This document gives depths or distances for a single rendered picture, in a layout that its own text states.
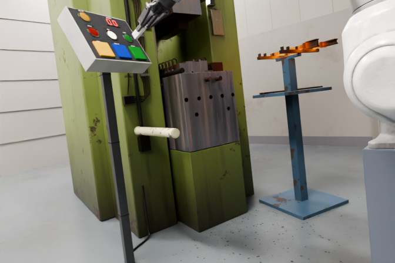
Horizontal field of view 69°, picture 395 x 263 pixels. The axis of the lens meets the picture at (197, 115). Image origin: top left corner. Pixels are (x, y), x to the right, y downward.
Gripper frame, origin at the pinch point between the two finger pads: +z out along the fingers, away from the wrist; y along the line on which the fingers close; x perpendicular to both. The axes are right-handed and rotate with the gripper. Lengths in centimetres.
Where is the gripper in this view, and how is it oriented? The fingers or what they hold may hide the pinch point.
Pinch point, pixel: (139, 31)
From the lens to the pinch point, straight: 128.2
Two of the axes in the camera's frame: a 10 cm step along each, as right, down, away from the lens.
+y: 5.2, -1.0, 8.5
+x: -5.2, -8.2, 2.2
